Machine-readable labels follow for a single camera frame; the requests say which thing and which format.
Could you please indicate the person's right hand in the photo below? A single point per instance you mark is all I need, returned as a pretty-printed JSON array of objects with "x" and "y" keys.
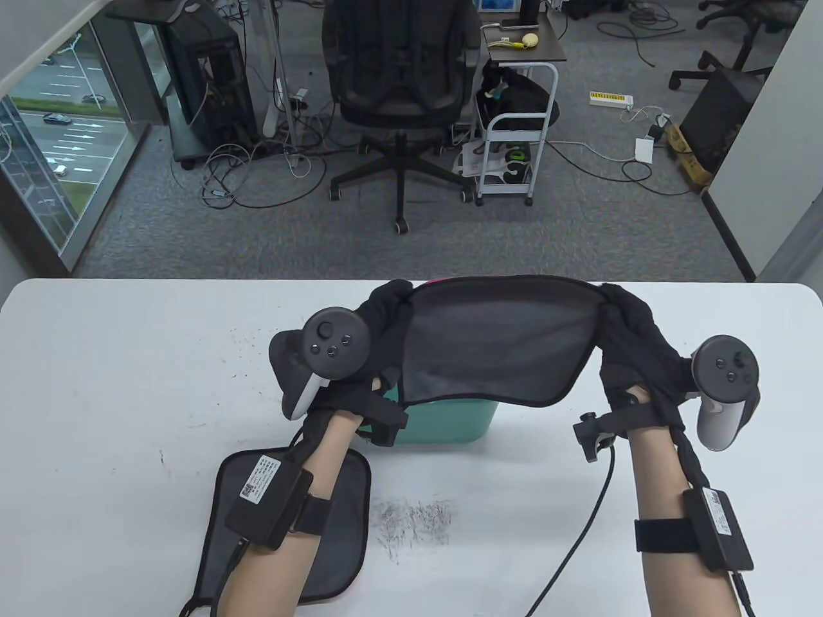
[{"x": 636, "y": 353}]

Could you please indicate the person's left hand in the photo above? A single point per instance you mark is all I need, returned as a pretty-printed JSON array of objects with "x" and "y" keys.
[{"x": 386, "y": 334}]

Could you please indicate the grey hand towel black trim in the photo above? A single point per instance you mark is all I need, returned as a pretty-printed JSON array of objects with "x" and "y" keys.
[
  {"x": 341, "y": 514},
  {"x": 495, "y": 347}
]

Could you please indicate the person's right forearm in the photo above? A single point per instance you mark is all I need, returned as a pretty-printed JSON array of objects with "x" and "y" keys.
[{"x": 675, "y": 578}]

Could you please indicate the person's left forearm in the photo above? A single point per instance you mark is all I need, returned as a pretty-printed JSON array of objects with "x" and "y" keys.
[{"x": 283, "y": 578}]

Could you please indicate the black white handheld controller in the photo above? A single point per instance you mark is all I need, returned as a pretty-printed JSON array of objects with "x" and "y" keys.
[
  {"x": 337, "y": 340},
  {"x": 725, "y": 369}
]

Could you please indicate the green plastic bin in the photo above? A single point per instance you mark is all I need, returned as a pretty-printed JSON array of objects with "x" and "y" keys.
[{"x": 450, "y": 421}]

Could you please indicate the black wrist sensor box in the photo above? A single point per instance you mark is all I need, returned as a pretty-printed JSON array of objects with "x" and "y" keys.
[
  {"x": 267, "y": 501},
  {"x": 717, "y": 527}
]

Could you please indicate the white bag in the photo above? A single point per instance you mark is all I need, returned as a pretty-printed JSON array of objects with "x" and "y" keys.
[{"x": 479, "y": 160}]

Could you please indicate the brown cardboard box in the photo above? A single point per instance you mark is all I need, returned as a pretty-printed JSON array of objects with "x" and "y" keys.
[{"x": 688, "y": 160}]

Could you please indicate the white flat adapter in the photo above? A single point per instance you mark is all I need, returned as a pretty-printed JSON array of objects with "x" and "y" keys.
[{"x": 644, "y": 150}]

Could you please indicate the green black item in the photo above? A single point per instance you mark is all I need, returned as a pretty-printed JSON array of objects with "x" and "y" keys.
[{"x": 516, "y": 154}]

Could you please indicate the white desk leg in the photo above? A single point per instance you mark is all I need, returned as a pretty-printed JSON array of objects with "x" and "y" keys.
[{"x": 272, "y": 119}]

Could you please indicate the black cabinet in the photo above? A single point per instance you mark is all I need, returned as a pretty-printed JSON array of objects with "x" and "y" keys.
[{"x": 714, "y": 122}]

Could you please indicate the small black white adapter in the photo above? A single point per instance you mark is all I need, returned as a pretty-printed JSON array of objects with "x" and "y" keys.
[{"x": 298, "y": 98}]

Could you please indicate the white yellow power strip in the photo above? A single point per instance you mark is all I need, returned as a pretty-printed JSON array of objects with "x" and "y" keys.
[{"x": 611, "y": 99}]

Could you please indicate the black mesh office chair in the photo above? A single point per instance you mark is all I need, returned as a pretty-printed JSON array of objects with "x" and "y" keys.
[{"x": 398, "y": 64}]

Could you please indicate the black bag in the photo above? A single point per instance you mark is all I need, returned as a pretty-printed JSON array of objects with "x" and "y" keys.
[{"x": 521, "y": 96}]

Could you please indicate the white cart wooden top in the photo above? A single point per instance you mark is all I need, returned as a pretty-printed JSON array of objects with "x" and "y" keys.
[{"x": 546, "y": 48}]

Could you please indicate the yellow round toy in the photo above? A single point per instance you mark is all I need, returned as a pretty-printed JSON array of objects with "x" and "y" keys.
[{"x": 531, "y": 40}]

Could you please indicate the black swivel chair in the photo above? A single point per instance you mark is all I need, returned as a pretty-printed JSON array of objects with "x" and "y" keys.
[{"x": 749, "y": 38}]

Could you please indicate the dark flat device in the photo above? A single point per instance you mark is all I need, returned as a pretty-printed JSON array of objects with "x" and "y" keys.
[{"x": 517, "y": 24}]

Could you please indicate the blue panel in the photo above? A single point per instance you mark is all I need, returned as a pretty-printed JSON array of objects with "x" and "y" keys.
[{"x": 498, "y": 5}]

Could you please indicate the glass window panel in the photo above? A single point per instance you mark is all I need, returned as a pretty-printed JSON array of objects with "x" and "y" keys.
[{"x": 58, "y": 128}]

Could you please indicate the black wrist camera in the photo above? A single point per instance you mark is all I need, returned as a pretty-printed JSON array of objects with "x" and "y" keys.
[
  {"x": 588, "y": 437},
  {"x": 386, "y": 424}
]

